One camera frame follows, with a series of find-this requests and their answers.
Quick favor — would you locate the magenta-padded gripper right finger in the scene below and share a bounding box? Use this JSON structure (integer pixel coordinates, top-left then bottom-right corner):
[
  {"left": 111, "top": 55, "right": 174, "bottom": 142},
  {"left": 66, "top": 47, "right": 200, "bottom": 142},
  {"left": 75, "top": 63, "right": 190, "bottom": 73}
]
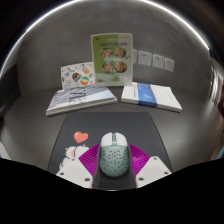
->
[{"left": 127, "top": 143, "right": 173, "bottom": 189}]

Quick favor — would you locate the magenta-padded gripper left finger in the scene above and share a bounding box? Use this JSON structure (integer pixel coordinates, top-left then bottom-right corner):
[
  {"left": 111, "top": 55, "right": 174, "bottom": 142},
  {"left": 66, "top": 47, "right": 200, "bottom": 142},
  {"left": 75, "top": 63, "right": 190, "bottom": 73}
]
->
[{"left": 55, "top": 143, "right": 101, "bottom": 190}]

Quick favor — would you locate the white and teal computer mouse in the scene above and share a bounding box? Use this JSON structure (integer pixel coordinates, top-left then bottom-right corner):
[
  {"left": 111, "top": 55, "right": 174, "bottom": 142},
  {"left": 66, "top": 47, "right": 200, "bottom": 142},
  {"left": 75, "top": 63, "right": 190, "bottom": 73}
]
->
[{"left": 98, "top": 131, "right": 130, "bottom": 178}]

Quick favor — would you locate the dark cartoon-print mouse pad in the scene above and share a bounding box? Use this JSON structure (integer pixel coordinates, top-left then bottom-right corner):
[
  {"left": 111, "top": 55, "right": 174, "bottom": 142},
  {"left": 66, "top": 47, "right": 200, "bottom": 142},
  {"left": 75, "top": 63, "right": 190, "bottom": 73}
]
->
[{"left": 47, "top": 111, "right": 174, "bottom": 176}]

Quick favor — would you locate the grey striped cover book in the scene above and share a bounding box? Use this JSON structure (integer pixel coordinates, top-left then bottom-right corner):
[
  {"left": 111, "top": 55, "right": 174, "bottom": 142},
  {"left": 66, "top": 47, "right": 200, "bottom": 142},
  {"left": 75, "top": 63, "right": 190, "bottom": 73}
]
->
[{"left": 45, "top": 84, "right": 119, "bottom": 117}]

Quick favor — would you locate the white book with blue band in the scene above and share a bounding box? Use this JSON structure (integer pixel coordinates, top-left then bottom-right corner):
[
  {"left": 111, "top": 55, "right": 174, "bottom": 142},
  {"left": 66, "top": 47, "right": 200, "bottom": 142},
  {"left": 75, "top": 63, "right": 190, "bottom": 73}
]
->
[{"left": 120, "top": 81, "right": 184, "bottom": 113}]

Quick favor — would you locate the white cartoon sticker card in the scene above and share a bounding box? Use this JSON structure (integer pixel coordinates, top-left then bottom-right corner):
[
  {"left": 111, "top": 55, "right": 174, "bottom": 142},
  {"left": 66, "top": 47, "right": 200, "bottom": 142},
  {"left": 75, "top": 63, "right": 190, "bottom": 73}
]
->
[{"left": 60, "top": 61, "right": 96, "bottom": 91}]

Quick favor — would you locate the green acrylic menu stand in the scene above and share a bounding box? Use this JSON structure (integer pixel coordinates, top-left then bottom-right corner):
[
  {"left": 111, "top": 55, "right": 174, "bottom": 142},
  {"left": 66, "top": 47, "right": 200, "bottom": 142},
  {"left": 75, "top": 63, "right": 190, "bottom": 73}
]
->
[{"left": 90, "top": 32, "right": 135, "bottom": 88}]

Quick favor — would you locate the white wall socket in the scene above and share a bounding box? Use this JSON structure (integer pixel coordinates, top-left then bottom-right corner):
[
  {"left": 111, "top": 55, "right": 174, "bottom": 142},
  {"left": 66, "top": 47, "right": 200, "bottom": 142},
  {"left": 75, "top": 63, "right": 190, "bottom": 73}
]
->
[
  {"left": 152, "top": 53, "right": 165, "bottom": 70},
  {"left": 137, "top": 50, "right": 153, "bottom": 67},
  {"left": 163, "top": 57, "right": 176, "bottom": 73},
  {"left": 132, "top": 49, "right": 139, "bottom": 65}
]

